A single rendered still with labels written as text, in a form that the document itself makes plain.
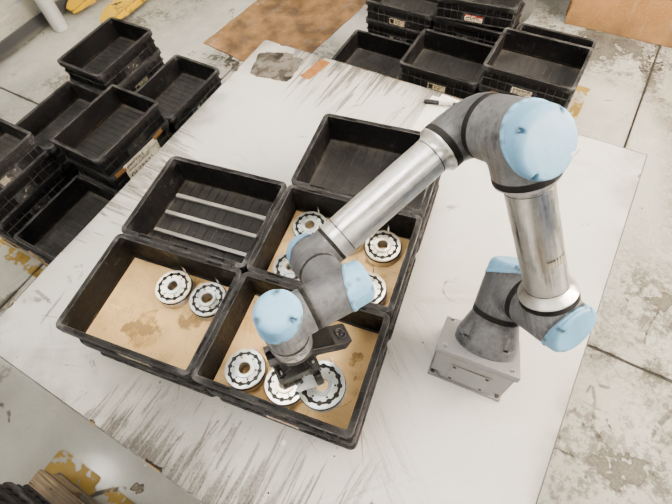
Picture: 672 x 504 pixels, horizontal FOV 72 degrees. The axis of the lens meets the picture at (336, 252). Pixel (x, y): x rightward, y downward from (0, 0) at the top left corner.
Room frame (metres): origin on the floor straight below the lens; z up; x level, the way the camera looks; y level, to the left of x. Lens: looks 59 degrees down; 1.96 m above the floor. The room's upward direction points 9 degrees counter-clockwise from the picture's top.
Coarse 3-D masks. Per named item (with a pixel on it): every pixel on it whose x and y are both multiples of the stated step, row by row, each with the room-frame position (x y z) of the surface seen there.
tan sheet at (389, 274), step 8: (296, 216) 0.82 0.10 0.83; (288, 232) 0.77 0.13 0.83; (288, 240) 0.74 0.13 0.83; (400, 240) 0.68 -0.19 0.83; (408, 240) 0.68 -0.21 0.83; (280, 248) 0.72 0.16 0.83; (384, 248) 0.66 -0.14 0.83; (352, 256) 0.65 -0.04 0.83; (360, 256) 0.65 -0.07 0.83; (400, 256) 0.63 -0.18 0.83; (272, 264) 0.67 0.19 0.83; (368, 264) 0.62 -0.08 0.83; (400, 264) 0.60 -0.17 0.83; (272, 272) 0.64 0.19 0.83; (376, 272) 0.59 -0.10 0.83; (384, 272) 0.59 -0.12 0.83; (392, 272) 0.58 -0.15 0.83; (384, 280) 0.56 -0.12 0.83; (392, 280) 0.56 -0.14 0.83; (392, 288) 0.53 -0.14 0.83; (384, 304) 0.49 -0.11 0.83
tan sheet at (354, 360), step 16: (240, 336) 0.47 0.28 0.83; (256, 336) 0.46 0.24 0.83; (352, 336) 0.42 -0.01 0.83; (368, 336) 0.41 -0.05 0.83; (336, 352) 0.38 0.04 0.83; (352, 352) 0.38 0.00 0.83; (368, 352) 0.37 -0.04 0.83; (224, 368) 0.39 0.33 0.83; (352, 368) 0.33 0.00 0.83; (224, 384) 0.35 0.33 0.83; (288, 384) 0.32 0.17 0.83; (352, 384) 0.30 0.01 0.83; (352, 400) 0.26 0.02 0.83; (320, 416) 0.23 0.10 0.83; (336, 416) 0.23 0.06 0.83
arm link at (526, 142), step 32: (512, 96) 0.55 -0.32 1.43; (480, 128) 0.52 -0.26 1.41; (512, 128) 0.47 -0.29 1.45; (544, 128) 0.46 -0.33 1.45; (576, 128) 0.47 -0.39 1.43; (480, 160) 0.51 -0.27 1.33; (512, 160) 0.44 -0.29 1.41; (544, 160) 0.43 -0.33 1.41; (512, 192) 0.43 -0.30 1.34; (544, 192) 0.42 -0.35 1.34; (512, 224) 0.42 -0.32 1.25; (544, 224) 0.40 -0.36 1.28; (544, 256) 0.37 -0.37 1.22; (544, 288) 0.34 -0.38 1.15; (576, 288) 0.34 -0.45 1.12; (512, 320) 0.34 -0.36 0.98; (544, 320) 0.29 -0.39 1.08; (576, 320) 0.28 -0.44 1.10
